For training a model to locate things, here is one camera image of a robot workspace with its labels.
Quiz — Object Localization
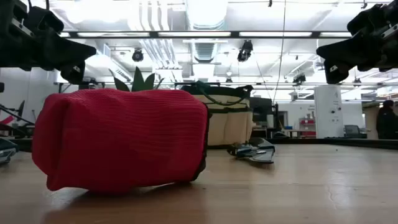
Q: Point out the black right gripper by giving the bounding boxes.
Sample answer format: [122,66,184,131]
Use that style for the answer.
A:
[316,0,398,85]

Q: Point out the red knit garden glove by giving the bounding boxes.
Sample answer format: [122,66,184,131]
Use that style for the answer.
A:
[31,88,213,193]

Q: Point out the beige gardening bag green trim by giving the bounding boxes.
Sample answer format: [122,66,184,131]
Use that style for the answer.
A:
[180,80,254,147]

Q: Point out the black ceiling camera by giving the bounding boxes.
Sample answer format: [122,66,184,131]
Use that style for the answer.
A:
[236,39,254,62]

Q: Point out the white tall cabinet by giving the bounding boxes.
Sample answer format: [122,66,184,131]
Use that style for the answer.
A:
[313,85,345,139]

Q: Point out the person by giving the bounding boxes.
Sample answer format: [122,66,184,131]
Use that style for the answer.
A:
[375,99,398,140]

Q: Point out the red storage shelf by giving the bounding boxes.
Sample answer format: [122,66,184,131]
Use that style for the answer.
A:
[298,117,317,138]

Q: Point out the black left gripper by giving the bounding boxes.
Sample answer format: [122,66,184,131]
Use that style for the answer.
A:
[0,0,98,85]

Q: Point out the thin hanging cable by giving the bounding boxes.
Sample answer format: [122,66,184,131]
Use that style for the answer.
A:
[272,0,287,105]

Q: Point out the grey office chair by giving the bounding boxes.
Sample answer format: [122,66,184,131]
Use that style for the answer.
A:
[343,124,368,139]

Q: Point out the thin black overhead rail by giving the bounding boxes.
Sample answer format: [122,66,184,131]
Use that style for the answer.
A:
[54,81,398,88]

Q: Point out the black background equipment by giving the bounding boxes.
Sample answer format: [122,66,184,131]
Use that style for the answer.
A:
[0,99,35,138]

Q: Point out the blue-handled pliers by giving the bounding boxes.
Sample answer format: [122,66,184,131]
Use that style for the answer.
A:
[226,138,276,165]

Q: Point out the green snake plant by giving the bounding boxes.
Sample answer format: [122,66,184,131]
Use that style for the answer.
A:
[108,66,165,93]

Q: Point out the teal striped object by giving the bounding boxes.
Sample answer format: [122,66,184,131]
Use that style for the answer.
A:
[0,138,19,165]

